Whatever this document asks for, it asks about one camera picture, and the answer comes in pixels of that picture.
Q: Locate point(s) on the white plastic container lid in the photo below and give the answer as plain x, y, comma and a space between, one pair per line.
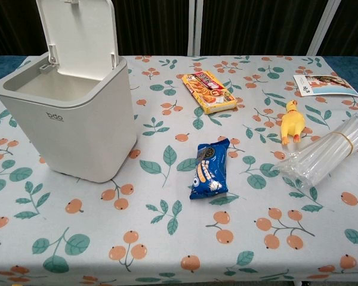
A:
80, 32

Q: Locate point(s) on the white lidded trash bin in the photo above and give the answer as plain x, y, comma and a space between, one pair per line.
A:
86, 131

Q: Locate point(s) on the blue cookie packet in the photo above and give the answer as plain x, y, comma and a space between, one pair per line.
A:
209, 169

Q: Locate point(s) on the yellow snack food box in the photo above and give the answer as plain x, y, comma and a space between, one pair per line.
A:
210, 92

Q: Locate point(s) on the fruit and leaf print tablecloth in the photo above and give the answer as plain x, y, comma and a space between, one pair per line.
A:
179, 232

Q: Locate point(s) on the yellow rubber chicken toy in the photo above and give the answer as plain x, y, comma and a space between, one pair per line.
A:
290, 122

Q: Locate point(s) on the black pleated curtain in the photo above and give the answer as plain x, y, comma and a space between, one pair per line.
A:
256, 26

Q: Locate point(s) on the bundle of clear plastic straws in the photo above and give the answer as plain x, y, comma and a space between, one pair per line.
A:
319, 158

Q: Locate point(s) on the printed postcard booklet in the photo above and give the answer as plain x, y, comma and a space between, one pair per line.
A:
325, 85

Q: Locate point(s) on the tan rubber band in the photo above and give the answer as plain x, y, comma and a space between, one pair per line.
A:
349, 142

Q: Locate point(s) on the white vertical frame post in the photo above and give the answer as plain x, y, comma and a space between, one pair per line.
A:
194, 26

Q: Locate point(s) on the white slanted frame post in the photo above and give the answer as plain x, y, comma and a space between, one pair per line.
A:
323, 26

